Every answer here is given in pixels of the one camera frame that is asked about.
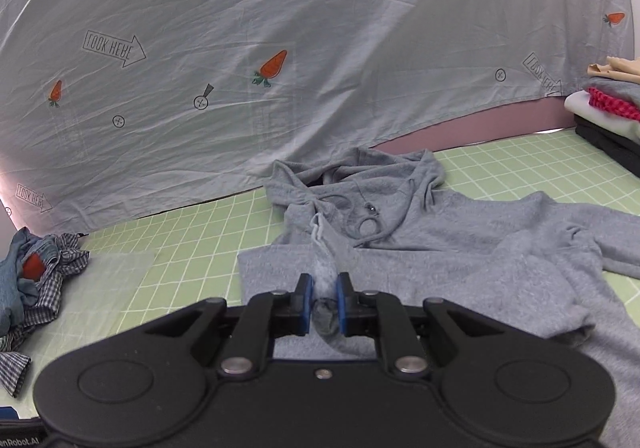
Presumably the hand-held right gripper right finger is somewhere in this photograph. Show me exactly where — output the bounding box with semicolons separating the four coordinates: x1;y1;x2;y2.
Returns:
337;272;509;377

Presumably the folded red checked garment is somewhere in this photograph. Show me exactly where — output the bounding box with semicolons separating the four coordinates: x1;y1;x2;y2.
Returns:
587;87;640;123

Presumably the green grid mat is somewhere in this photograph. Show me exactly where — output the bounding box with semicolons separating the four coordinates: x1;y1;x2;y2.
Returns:
0;127;640;409

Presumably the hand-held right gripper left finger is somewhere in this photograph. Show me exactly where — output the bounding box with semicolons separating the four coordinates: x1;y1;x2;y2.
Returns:
142;273;314;376

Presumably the blue denim garment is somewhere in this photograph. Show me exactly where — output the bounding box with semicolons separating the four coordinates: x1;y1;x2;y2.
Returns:
0;228;63;331

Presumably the folded white garment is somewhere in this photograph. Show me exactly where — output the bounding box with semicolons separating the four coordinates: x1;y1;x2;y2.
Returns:
564;91;640;140

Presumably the carrot print grey sheet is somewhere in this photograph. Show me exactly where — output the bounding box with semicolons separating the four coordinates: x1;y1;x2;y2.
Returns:
0;0;637;236

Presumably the grey hoodie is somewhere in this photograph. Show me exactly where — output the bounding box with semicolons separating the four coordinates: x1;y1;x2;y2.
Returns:
237;147;640;448

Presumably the folded beige garment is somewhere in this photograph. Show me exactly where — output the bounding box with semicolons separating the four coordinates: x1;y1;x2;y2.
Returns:
587;55;640;85

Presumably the folded black garment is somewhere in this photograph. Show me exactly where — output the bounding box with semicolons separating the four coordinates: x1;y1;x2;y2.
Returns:
573;113;640;175

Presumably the folded grey garment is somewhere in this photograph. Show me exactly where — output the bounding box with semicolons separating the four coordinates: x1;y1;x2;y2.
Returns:
581;76;640;110

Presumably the blue plaid shirt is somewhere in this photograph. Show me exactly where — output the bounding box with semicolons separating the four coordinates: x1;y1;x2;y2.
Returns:
0;232;92;399

